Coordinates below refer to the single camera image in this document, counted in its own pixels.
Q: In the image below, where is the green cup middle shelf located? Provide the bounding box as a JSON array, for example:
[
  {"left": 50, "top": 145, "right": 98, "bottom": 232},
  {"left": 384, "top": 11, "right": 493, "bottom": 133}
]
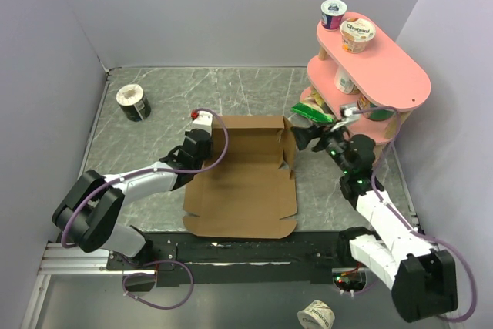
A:
[{"left": 357, "top": 95, "right": 394, "bottom": 122}]

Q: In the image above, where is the black-label yogurt cup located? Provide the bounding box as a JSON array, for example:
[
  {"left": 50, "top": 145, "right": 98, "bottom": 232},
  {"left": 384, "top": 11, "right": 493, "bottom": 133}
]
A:
[{"left": 116, "top": 84, "right": 152, "bottom": 122}]

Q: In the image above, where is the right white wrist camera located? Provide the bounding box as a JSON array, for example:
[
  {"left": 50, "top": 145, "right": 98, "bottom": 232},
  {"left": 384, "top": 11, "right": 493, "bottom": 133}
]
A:
[{"left": 330, "top": 103, "right": 361, "bottom": 132}]

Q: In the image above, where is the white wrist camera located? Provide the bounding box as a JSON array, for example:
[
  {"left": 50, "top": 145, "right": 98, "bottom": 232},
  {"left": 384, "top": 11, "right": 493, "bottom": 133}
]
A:
[
  {"left": 190, "top": 110, "right": 213, "bottom": 134},
  {"left": 330, "top": 103, "right": 361, "bottom": 132}
]

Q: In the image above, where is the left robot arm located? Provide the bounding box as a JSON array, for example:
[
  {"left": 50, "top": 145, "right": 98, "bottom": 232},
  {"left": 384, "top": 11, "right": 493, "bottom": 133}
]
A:
[{"left": 52, "top": 129, "right": 213, "bottom": 269}]

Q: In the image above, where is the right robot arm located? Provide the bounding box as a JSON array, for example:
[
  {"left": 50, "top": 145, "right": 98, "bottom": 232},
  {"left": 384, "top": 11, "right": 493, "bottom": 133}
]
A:
[{"left": 291, "top": 123, "right": 458, "bottom": 323}]

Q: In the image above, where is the orange Chobani yogurt cup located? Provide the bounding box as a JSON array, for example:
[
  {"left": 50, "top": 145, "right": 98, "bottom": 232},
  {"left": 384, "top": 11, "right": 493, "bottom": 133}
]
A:
[{"left": 340, "top": 18, "right": 377, "bottom": 54}]

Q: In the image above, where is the green chips bag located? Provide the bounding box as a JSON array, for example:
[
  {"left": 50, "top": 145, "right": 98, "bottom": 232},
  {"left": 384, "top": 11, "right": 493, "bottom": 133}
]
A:
[{"left": 291, "top": 90, "right": 336, "bottom": 123}]

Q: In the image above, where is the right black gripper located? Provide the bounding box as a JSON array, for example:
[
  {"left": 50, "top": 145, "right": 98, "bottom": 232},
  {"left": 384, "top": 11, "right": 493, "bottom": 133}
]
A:
[{"left": 290, "top": 120, "right": 353, "bottom": 176}]

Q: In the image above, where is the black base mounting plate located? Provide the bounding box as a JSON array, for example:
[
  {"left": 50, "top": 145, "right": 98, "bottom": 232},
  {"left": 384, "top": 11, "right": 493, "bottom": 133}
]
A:
[{"left": 106, "top": 230, "right": 360, "bottom": 291}]

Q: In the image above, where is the yogurt cup bottom edge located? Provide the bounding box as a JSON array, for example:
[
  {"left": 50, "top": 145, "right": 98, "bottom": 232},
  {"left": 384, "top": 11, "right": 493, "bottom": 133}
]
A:
[{"left": 297, "top": 300, "right": 335, "bottom": 329}]

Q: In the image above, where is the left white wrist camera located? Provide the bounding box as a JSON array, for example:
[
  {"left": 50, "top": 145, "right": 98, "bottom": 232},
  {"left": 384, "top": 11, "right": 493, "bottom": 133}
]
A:
[{"left": 190, "top": 110, "right": 213, "bottom": 134}]

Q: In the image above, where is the aluminium rail frame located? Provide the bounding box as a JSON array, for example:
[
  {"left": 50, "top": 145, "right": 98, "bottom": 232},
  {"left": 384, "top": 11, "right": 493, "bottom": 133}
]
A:
[{"left": 19, "top": 239, "right": 463, "bottom": 329}]

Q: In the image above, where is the white cup middle shelf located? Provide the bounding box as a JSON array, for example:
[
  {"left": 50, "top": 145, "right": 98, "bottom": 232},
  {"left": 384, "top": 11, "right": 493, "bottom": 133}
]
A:
[{"left": 334, "top": 66, "right": 360, "bottom": 95}]

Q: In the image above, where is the pink three-tier shelf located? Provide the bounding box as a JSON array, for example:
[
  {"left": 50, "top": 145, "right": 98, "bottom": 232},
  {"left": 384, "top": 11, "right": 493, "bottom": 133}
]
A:
[{"left": 300, "top": 24, "right": 431, "bottom": 156}]

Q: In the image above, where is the brown cardboard box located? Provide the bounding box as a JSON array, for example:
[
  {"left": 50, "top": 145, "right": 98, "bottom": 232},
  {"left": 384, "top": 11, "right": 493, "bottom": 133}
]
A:
[{"left": 183, "top": 116, "right": 297, "bottom": 239}]

